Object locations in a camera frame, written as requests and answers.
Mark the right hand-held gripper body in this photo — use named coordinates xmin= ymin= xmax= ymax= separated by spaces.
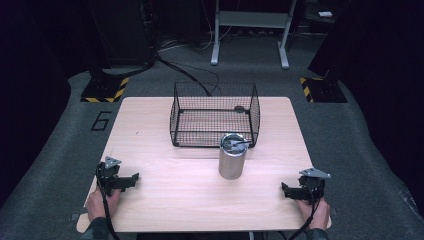
xmin=294 ymin=167 xmax=332 ymax=206

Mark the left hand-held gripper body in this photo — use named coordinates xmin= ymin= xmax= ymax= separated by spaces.
xmin=96 ymin=156 xmax=132 ymax=198

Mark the person's right hand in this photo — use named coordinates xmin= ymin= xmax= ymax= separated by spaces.
xmin=295 ymin=196 xmax=332 ymax=232

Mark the person's left hand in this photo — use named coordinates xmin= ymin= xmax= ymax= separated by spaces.
xmin=85 ymin=186 xmax=122 ymax=223

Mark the wooden table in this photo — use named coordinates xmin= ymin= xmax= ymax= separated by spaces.
xmin=75 ymin=96 xmax=333 ymax=234

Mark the silver metal tumbler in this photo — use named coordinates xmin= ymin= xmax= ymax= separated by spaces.
xmin=218 ymin=132 xmax=250 ymax=181

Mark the striped black stand base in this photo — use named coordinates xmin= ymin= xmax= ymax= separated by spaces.
xmin=80 ymin=71 xmax=130 ymax=104
xmin=298 ymin=76 xmax=348 ymax=104

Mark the black stand column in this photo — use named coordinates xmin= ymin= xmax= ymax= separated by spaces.
xmin=85 ymin=0 xmax=158 ymax=80

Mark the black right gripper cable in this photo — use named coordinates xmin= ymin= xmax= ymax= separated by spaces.
xmin=287 ymin=186 xmax=322 ymax=240

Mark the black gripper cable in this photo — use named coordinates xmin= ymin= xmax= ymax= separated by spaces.
xmin=95 ymin=166 xmax=122 ymax=240
xmin=287 ymin=186 xmax=322 ymax=240

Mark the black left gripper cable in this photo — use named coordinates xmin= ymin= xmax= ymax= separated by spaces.
xmin=95 ymin=166 xmax=122 ymax=240

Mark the black wire mesh basket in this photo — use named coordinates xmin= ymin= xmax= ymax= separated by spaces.
xmin=169 ymin=81 xmax=262 ymax=149

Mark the black floor cable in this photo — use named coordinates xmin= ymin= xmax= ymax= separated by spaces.
xmin=155 ymin=53 xmax=222 ymax=98

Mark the white metal desk frame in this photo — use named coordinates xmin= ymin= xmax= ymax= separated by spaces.
xmin=209 ymin=0 xmax=298 ymax=70

